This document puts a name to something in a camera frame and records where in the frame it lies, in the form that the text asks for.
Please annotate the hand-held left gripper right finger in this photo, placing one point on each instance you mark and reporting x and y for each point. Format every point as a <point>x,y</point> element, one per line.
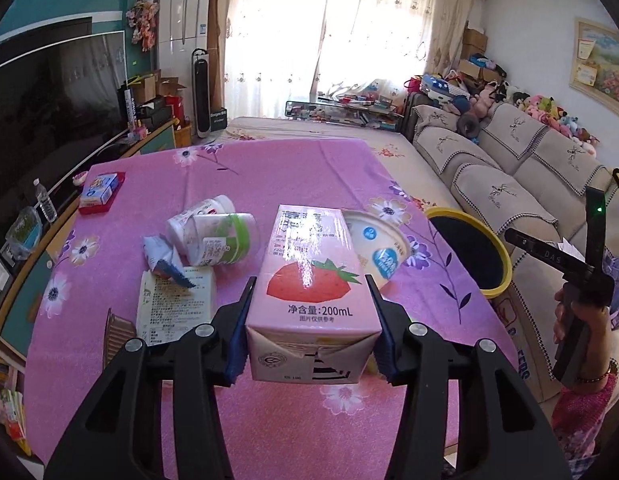
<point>387,362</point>

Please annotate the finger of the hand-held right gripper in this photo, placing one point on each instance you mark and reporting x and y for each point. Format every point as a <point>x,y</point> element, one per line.
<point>539,247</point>

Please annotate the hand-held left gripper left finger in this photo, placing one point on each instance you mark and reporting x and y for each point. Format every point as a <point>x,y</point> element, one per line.
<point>235,365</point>

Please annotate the black yellow-rimmed trash bin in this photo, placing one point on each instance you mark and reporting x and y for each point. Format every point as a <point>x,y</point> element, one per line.
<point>469,250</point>

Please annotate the cream printed carton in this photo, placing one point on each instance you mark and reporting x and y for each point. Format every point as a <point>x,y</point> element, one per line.
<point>174,310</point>

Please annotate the pink strawberry milk carton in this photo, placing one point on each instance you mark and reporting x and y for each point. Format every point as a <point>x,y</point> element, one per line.
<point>309,310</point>

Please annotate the person's right forearm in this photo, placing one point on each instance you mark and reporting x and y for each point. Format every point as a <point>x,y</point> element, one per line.
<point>584,410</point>

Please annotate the person's right hand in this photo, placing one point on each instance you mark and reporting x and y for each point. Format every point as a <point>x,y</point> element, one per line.
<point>597,332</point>

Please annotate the purple bag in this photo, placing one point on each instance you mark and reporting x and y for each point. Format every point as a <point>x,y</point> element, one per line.
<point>618,267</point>

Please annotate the white papers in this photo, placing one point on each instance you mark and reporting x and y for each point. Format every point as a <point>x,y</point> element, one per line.
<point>572,250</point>

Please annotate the beige sofa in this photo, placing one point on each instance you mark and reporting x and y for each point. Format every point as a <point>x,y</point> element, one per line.
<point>494,195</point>

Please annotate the white blue-label yogurt cup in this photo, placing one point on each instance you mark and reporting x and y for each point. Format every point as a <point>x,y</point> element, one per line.
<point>379,255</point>

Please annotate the printed cardboard box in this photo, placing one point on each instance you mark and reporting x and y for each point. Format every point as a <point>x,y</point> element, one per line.
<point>529,355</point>

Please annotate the crumpled white blue wrapper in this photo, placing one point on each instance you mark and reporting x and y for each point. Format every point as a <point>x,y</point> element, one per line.
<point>162,257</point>

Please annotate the row of plush toys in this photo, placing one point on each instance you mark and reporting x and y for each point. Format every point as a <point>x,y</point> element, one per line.
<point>549,112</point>

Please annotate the grey neck pillow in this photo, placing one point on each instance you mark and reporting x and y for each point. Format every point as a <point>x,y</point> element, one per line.
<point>468,122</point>

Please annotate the white plastic bottle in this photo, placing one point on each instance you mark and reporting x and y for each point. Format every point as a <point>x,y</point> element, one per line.
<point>187,225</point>

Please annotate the pink plush toy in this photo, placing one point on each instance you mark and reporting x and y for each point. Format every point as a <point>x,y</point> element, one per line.
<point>482,100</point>

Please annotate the blue star-patterned bag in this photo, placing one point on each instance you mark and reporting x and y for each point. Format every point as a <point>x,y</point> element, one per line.
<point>436,89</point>

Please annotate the open brown cardboard box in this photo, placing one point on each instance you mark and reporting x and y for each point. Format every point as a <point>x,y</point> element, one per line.
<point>472,70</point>

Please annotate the pink floral tablecloth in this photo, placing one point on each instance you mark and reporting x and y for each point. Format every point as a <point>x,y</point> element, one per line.
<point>139,195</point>

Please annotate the red tray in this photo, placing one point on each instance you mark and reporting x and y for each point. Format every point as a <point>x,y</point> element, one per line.
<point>120,182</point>

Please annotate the blue white small box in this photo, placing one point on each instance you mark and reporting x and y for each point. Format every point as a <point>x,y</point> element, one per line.
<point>99,190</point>

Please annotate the teal wooden television cabinet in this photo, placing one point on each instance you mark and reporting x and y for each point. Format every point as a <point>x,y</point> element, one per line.
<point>19,310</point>

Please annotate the stack of colourful books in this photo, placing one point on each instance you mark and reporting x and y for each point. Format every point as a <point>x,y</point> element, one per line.
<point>6,405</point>

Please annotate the cluttered glass coffee table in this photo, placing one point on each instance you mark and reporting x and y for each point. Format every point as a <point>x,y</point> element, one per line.
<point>339,107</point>

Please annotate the black box with white print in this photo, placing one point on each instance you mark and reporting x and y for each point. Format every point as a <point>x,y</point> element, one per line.
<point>218,120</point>

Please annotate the clear plastic container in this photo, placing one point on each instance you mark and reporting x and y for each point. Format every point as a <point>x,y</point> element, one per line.
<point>23,232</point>

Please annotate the clear water bottle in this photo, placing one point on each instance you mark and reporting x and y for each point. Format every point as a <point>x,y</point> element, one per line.
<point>45,202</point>

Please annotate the red box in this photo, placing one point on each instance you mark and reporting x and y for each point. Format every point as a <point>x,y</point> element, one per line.
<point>175,110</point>

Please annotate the black tower fan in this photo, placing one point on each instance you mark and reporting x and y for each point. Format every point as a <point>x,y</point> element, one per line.
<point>201,95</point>

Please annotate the open cardboard box with flaps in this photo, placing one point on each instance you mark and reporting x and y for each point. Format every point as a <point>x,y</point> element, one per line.
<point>147,87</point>

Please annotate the white sheer curtain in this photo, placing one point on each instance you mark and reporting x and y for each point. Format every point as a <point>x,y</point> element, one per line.
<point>339,25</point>

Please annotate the black flat television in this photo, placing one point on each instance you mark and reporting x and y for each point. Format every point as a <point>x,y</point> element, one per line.
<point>49,110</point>

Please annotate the pink artificial flowers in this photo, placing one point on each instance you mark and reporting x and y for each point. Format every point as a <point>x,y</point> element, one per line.
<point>143,22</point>

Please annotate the framed floral wall painting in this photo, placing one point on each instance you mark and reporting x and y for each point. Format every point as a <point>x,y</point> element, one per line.
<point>604,65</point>

